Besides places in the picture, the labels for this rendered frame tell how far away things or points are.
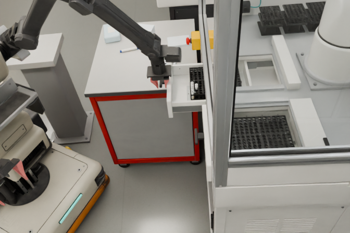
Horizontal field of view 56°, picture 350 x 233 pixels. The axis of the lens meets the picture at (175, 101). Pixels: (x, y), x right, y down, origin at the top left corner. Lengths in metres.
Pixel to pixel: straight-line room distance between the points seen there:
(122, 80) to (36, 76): 0.64
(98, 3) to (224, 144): 0.54
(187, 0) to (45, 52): 0.92
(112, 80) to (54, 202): 0.74
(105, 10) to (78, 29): 2.64
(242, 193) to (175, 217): 1.00
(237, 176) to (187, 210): 1.09
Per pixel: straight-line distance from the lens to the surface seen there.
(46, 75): 2.14
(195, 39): 1.68
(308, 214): 1.37
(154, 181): 2.21
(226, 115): 0.80
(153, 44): 1.24
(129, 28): 1.12
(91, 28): 3.63
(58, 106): 2.32
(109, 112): 1.82
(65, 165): 2.08
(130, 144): 2.03
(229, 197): 1.15
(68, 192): 1.98
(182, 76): 1.58
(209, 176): 1.20
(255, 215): 1.32
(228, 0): 0.61
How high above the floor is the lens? 1.89
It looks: 46 degrees down
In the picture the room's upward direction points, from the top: 6 degrees counter-clockwise
